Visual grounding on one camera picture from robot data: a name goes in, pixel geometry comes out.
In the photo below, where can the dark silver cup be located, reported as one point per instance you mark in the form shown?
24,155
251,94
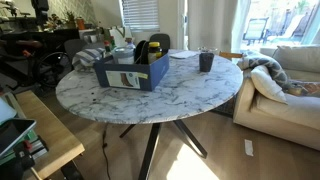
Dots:
205,61

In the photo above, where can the round marble table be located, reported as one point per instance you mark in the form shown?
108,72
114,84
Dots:
183,92

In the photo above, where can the blue cardboard box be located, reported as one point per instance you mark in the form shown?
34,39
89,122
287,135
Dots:
131,76

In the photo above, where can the yellow-lid dark jar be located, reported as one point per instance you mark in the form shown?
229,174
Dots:
154,52

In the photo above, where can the white paper sheet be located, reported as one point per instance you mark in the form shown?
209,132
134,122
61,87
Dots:
183,54

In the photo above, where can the grey plastic container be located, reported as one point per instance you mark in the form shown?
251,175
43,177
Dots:
123,55

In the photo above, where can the dark grey chair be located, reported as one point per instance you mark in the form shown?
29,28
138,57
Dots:
162,38

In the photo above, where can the white plastic bottle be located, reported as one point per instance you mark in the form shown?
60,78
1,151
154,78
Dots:
130,44

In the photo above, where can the brown sauce bottle red cap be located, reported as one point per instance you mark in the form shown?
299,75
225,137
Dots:
107,47

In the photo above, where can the striped grey dish towel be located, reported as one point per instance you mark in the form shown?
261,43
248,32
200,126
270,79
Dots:
84,59

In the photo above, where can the white curtain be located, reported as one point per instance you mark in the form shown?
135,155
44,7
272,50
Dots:
217,24

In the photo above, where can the blue-grey chair front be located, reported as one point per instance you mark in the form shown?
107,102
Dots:
73,46

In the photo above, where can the grey patterned blanket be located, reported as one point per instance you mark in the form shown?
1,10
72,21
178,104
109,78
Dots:
252,59

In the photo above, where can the white sofa pillow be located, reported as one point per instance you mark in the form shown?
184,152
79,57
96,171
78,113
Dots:
266,85

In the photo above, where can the wooden side bench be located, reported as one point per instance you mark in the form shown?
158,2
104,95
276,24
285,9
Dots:
63,145

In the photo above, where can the beige sofa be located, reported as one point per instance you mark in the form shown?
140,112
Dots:
299,119

